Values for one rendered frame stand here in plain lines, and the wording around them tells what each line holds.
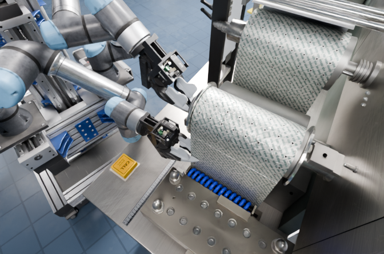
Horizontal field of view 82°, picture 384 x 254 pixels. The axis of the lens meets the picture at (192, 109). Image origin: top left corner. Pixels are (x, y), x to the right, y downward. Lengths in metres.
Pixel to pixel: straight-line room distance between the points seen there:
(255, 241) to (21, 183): 1.90
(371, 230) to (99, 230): 1.66
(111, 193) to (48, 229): 1.14
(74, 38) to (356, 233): 0.68
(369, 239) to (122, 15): 0.56
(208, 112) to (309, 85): 0.27
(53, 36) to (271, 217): 0.84
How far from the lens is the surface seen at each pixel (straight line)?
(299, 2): 0.65
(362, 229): 0.38
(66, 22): 0.68
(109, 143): 1.84
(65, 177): 1.83
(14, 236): 2.10
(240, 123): 0.49
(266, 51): 0.62
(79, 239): 1.88
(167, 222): 0.68
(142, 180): 0.87
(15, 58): 0.82
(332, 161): 0.53
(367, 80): 0.66
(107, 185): 0.90
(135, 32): 0.55
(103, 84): 0.88
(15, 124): 1.30
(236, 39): 0.69
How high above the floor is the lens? 1.70
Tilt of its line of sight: 51 degrees down
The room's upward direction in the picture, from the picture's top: straight up
